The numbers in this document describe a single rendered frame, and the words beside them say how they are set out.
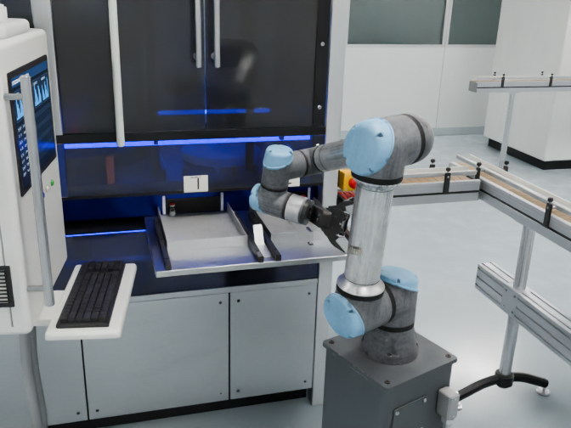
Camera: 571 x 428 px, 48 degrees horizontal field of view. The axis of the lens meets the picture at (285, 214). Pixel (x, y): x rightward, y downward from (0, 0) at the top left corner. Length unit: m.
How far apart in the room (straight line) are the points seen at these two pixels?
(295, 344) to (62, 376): 0.90
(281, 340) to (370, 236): 1.25
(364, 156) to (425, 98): 6.42
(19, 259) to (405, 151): 1.00
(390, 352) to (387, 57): 5.99
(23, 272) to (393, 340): 0.96
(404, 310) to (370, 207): 0.33
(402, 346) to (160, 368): 1.18
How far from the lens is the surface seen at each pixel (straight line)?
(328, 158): 1.70
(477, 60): 8.04
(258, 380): 2.72
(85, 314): 1.87
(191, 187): 2.30
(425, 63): 7.70
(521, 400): 3.12
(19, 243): 1.76
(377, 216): 1.44
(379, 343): 1.70
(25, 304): 1.82
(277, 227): 2.28
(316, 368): 2.77
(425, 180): 2.77
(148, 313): 2.48
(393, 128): 1.39
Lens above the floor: 1.71
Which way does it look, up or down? 20 degrees down
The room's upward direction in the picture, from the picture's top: 2 degrees clockwise
